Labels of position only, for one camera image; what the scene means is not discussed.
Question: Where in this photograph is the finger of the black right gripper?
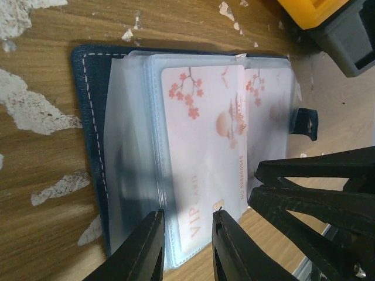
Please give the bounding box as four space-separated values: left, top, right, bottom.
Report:
248 186 374 280
255 146 374 193

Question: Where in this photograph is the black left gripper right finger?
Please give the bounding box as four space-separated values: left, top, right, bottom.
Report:
212 209 296 281

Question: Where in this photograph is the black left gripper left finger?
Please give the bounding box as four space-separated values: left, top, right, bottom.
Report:
85 210 165 281

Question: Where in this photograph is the blue card holder wallet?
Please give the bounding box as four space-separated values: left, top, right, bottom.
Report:
71 44 318 269

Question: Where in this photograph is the white blossom VIP card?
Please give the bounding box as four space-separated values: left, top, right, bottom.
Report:
161 65 247 255

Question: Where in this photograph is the black right card bin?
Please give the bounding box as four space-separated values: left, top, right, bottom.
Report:
307 0 374 77

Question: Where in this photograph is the yellow middle card bin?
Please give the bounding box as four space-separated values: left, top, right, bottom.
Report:
277 0 356 30

